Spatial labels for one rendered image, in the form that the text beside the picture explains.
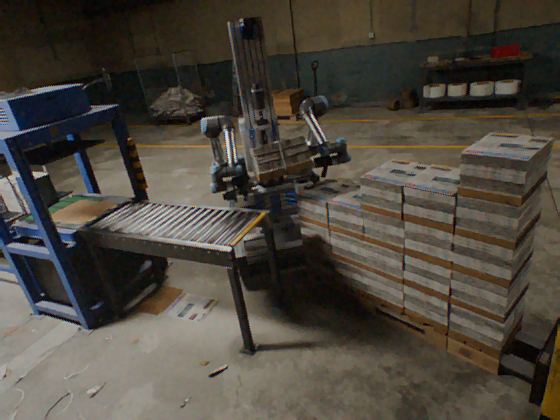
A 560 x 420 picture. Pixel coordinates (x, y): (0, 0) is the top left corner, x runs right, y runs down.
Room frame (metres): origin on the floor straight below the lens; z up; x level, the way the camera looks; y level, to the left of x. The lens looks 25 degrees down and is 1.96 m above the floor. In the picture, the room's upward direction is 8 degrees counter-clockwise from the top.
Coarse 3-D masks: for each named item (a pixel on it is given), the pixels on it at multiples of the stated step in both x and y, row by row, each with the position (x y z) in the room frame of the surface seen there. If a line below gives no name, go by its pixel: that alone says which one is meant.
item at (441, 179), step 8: (432, 168) 2.16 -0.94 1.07; (440, 168) 2.14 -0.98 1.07; (448, 168) 2.12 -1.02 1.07; (456, 168) 2.11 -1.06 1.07; (416, 176) 2.08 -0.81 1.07; (424, 176) 2.06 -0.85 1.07; (432, 176) 2.04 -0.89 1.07; (440, 176) 2.03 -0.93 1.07; (448, 176) 2.01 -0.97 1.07; (456, 176) 1.99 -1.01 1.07; (408, 184) 1.98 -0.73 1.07; (416, 184) 1.96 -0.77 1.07; (424, 184) 1.95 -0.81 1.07; (432, 184) 1.93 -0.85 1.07; (440, 184) 1.92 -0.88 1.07; (448, 184) 1.91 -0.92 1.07; (456, 184) 1.89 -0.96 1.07; (432, 192) 1.85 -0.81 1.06; (440, 192) 1.82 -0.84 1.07; (448, 192) 1.81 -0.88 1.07
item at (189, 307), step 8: (184, 296) 2.73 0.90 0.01; (192, 296) 2.71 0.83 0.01; (200, 296) 2.69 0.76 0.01; (176, 304) 2.63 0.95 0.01; (184, 304) 2.62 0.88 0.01; (192, 304) 2.60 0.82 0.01; (200, 304) 2.59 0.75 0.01; (208, 304) 2.57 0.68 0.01; (168, 312) 2.55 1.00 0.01; (176, 312) 2.53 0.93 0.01; (184, 312) 2.52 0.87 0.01; (192, 312) 2.50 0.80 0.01; (200, 312) 2.49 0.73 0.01; (208, 312) 2.47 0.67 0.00; (192, 320) 2.41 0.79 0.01; (200, 320) 2.39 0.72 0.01
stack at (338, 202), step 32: (320, 192) 2.60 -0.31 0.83; (352, 192) 2.51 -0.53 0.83; (352, 224) 2.27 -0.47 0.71; (384, 224) 2.10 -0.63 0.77; (416, 224) 1.94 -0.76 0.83; (320, 256) 2.52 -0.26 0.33; (352, 256) 2.29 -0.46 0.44; (384, 256) 2.09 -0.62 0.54; (448, 256) 1.79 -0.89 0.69; (320, 288) 2.54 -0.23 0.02; (384, 288) 2.10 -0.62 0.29; (448, 288) 1.78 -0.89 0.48; (384, 320) 2.10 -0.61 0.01; (416, 320) 1.92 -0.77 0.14; (448, 320) 1.78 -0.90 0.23
